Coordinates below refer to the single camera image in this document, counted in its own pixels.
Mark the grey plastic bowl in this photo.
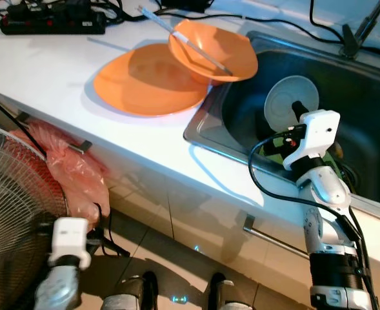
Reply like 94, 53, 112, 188
264, 75, 321, 130

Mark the orange plastic bowl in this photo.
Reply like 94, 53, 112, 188
168, 19, 259, 85

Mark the white kitchen cabinet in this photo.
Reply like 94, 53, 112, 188
93, 152, 380, 310

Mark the green plastic plate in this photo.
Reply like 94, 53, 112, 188
257, 132, 345, 160

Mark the stainless steel sink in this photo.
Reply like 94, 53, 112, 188
183, 32, 380, 207

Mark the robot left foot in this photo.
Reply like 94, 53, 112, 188
99, 271, 155, 310

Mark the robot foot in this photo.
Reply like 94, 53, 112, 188
209, 274, 248, 310
99, 271, 155, 310

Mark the red plastic bag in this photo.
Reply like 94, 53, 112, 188
15, 119, 112, 227

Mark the black and silver faucet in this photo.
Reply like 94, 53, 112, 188
341, 0, 380, 59

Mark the standing fan with metal grille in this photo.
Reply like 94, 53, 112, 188
0, 123, 55, 285

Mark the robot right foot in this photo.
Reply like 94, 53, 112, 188
209, 274, 248, 310

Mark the black power strip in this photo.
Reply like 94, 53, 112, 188
0, 3, 106, 35

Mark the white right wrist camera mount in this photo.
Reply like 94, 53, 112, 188
282, 110, 342, 170

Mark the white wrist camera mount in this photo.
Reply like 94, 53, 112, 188
282, 110, 342, 170
48, 216, 92, 271

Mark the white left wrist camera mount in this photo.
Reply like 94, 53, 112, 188
48, 216, 92, 271

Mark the black power cable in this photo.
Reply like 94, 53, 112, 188
209, 10, 380, 62
0, 89, 131, 258
309, 0, 347, 43

